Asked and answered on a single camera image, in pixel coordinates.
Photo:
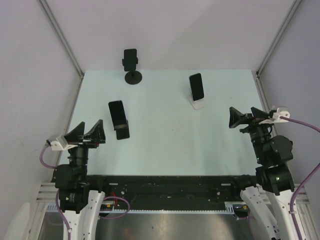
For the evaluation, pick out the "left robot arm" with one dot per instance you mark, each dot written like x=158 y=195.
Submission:
x=80 y=195

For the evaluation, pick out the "left aluminium frame post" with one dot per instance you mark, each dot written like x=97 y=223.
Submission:
x=48 y=13

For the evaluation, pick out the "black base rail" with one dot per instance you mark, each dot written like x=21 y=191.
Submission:
x=177 y=193

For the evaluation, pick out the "aluminium frame post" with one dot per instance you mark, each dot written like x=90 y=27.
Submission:
x=279 y=35
x=48 y=13

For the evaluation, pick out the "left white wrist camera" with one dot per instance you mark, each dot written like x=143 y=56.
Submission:
x=59 y=143

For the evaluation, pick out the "black phone on round stand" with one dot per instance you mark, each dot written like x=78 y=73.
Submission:
x=130 y=59

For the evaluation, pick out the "white folding phone stand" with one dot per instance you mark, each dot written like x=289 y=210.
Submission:
x=198 y=104

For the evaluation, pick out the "black phone blue edge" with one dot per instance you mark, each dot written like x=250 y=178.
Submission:
x=117 y=113

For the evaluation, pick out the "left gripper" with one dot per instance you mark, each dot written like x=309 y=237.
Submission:
x=96 y=135

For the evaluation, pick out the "black folding phone stand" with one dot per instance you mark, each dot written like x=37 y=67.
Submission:
x=122 y=131

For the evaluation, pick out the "black round base phone stand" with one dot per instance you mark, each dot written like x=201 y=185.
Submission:
x=133 y=77

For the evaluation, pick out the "right aluminium frame post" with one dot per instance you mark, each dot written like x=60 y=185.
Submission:
x=279 y=35

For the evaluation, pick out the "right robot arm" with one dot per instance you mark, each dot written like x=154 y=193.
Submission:
x=270 y=197

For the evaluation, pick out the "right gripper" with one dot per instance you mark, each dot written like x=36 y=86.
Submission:
x=236 y=117

